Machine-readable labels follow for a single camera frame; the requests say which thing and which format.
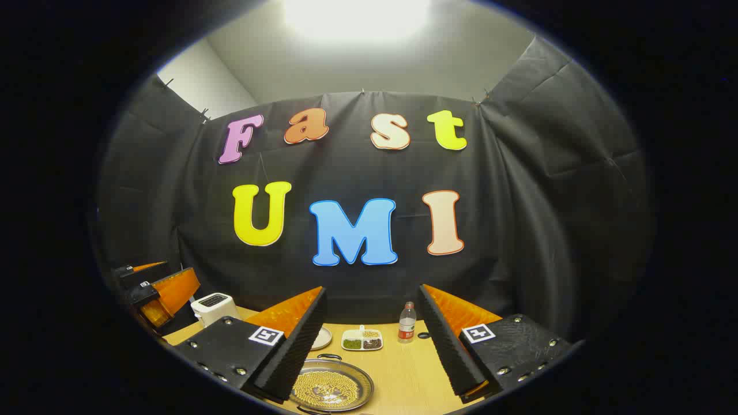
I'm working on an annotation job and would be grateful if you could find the stainless steel pot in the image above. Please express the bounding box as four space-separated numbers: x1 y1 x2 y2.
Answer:
288 353 375 414

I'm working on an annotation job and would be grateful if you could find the white toaster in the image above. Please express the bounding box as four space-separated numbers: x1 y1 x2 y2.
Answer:
191 293 240 328

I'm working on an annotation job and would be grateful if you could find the white divided bean dish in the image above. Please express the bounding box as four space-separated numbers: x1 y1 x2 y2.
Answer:
341 326 383 352

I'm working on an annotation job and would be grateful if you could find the pile of soybeans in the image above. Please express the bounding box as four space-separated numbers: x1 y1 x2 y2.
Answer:
295 371 359 407

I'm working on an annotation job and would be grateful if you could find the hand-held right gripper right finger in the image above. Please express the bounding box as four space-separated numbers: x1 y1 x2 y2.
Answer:
417 284 586 404

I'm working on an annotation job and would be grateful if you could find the clear plastic water bottle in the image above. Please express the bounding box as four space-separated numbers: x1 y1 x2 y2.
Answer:
398 301 417 344

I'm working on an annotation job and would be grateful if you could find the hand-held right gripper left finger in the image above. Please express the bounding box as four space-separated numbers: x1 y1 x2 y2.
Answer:
172 286 328 404

